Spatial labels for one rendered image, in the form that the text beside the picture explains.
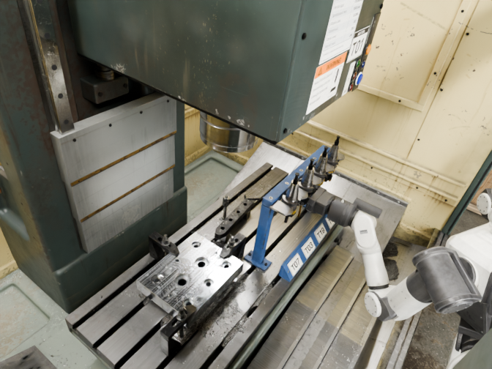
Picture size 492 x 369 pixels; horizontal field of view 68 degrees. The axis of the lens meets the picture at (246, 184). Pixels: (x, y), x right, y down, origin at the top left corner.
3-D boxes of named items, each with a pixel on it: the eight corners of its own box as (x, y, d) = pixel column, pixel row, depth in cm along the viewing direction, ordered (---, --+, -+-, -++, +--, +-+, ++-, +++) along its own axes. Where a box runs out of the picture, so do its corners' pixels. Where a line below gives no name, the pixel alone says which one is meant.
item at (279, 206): (295, 210, 122) (296, 208, 122) (287, 218, 119) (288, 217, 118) (277, 200, 125) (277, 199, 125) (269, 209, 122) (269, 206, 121)
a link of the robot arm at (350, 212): (340, 222, 135) (370, 237, 130) (334, 225, 125) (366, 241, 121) (354, 195, 133) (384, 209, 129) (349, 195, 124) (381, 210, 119)
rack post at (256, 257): (271, 263, 143) (284, 207, 125) (263, 271, 139) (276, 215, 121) (250, 250, 147) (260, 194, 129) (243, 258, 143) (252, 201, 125)
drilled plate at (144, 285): (242, 271, 133) (244, 262, 130) (187, 329, 114) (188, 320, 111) (195, 240, 143) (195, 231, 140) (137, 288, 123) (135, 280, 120)
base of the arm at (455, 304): (460, 315, 99) (495, 299, 90) (425, 318, 94) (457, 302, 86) (434, 263, 107) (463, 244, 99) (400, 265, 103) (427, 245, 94)
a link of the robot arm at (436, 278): (447, 310, 100) (479, 291, 89) (419, 315, 98) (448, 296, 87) (427, 271, 107) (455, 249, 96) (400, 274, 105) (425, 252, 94)
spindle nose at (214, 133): (220, 117, 106) (222, 77, 99) (269, 135, 101) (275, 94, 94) (187, 140, 95) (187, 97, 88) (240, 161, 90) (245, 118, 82)
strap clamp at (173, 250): (181, 268, 137) (181, 240, 127) (174, 273, 134) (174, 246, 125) (156, 250, 142) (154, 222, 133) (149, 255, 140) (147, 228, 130)
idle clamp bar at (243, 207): (252, 212, 165) (254, 201, 161) (221, 247, 146) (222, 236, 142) (243, 207, 167) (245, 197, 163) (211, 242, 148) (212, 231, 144)
